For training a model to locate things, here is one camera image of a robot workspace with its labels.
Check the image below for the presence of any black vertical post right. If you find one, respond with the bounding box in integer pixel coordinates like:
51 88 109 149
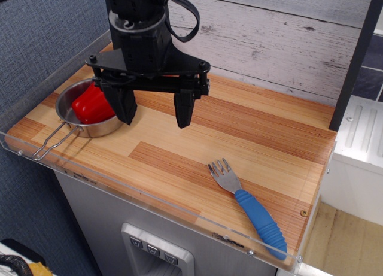
329 0 382 132

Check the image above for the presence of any white toy sink unit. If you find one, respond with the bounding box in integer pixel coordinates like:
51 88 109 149
320 96 382 225

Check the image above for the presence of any blue handled fork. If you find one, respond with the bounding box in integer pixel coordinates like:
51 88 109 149
208 159 287 261

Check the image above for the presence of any black braided cable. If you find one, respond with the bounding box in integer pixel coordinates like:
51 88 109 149
0 253 33 276

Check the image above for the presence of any red bell pepper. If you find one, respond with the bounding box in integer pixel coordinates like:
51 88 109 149
71 82 115 124

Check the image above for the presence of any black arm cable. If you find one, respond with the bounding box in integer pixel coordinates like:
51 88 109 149
165 0 201 44

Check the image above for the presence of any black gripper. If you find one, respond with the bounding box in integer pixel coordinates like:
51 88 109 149
86 10 210 128

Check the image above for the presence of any clear acrylic guard rail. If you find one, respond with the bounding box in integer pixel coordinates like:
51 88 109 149
0 29 338 274

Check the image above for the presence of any grey toy fridge cabinet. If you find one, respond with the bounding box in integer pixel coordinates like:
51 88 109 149
56 172 277 275

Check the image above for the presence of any yellow cloth piece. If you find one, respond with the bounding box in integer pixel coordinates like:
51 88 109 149
28 262 53 276

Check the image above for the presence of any small steel saucepan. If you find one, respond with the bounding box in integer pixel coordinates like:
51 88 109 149
32 78 123 161

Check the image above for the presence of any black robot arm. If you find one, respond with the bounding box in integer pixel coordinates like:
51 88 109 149
86 0 211 128

